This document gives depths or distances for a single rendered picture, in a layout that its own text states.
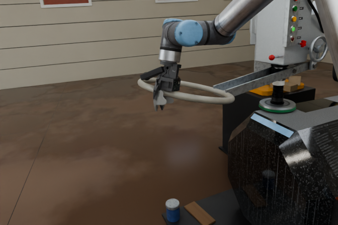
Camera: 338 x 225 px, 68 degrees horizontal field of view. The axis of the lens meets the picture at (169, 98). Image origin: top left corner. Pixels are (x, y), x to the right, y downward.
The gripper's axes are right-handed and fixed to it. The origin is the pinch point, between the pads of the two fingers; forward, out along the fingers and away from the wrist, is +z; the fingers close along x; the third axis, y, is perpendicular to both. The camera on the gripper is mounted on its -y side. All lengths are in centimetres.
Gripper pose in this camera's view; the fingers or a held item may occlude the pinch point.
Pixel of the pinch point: (158, 107)
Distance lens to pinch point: 109.7
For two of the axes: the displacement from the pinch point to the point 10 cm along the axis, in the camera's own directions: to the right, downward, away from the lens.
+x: 4.8, -0.8, 8.7
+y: 8.7, 2.1, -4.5
